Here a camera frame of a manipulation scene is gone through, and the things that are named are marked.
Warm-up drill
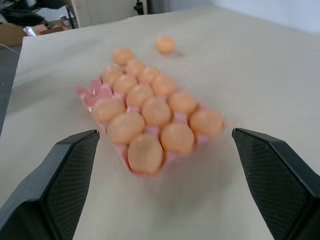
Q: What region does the pink plastic egg carton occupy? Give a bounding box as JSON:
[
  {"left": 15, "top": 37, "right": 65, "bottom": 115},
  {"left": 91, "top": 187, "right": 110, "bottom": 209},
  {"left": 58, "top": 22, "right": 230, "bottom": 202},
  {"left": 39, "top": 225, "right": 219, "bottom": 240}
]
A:
[{"left": 74, "top": 74, "right": 226, "bottom": 179}]

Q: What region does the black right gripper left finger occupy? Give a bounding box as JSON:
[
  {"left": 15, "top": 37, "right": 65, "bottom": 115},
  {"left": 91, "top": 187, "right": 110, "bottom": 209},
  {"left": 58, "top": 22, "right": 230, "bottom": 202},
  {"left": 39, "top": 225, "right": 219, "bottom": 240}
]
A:
[{"left": 0, "top": 129, "right": 101, "bottom": 240}]

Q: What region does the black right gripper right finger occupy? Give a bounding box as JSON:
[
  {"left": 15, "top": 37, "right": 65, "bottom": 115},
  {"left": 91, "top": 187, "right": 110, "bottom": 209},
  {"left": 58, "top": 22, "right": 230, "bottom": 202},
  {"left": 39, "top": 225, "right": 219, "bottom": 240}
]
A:
[{"left": 231, "top": 127, "right": 320, "bottom": 240}]

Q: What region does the brown cardboard box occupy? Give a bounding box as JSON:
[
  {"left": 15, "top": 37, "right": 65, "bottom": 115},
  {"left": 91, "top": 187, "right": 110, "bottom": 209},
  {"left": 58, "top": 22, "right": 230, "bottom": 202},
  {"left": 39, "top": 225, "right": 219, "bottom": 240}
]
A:
[{"left": 0, "top": 22, "right": 26, "bottom": 47}]

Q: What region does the black stand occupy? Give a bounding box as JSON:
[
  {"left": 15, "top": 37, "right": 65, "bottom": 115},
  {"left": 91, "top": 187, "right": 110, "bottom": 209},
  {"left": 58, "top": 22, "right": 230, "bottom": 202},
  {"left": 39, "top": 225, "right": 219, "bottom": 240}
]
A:
[{"left": 133, "top": 0, "right": 151, "bottom": 17}]

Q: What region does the orange egg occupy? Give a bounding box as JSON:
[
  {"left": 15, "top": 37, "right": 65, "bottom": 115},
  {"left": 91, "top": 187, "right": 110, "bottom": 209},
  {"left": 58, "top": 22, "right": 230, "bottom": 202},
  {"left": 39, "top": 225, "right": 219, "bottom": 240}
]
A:
[
  {"left": 125, "top": 83, "right": 155, "bottom": 107},
  {"left": 102, "top": 64, "right": 124, "bottom": 84},
  {"left": 112, "top": 47, "right": 134, "bottom": 65},
  {"left": 112, "top": 74, "right": 139, "bottom": 95},
  {"left": 188, "top": 109, "right": 224, "bottom": 139},
  {"left": 159, "top": 122, "right": 196, "bottom": 155},
  {"left": 167, "top": 90, "right": 199, "bottom": 115},
  {"left": 92, "top": 97, "right": 127, "bottom": 124},
  {"left": 127, "top": 134, "right": 165, "bottom": 176},
  {"left": 150, "top": 74, "right": 177, "bottom": 97},
  {"left": 107, "top": 112, "right": 146, "bottom": 145},
  {"left": 141, "top": 96, "right": 173, "bottom": 127},
  {"left": 124, "top": 58, "right": 146, "bottom": 77},
  {"left": 136, "top": 66, "right": 161, "bottom": 85},
  {"left": 155, "top": 35, "right": 176, "bottom": 54}
]

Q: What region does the dark cloth pile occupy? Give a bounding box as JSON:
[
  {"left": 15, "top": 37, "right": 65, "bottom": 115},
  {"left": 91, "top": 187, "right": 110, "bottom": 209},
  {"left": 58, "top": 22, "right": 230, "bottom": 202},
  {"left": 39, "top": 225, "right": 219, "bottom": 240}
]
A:
[{"left": 0, "top": 0, "right": 66, "bottom": 27}]

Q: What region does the white cabinet panel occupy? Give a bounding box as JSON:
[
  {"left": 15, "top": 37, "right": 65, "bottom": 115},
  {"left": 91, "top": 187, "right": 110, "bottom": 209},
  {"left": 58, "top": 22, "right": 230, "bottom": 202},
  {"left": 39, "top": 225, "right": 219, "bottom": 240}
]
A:
[{"left": 74, "top": 0, "right": 149, "bottom": 28}]

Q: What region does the shiny foil wrapper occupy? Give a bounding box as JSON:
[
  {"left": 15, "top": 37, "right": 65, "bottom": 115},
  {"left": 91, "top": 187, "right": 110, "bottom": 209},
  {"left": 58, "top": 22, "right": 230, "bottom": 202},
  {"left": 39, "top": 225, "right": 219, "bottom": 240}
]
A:
[{"left": 22, "top": 24, "right": 49, "bottom": 37}]

